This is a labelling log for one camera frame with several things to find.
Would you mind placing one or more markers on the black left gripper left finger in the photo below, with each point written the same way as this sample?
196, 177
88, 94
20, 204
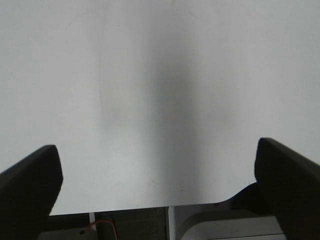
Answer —
28, 192

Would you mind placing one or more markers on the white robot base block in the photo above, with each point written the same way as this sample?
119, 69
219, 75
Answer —
217, 221

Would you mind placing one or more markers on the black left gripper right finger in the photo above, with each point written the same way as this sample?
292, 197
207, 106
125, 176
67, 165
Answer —
290, 183

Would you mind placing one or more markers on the white table leg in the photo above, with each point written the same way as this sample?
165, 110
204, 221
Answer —
171, 220

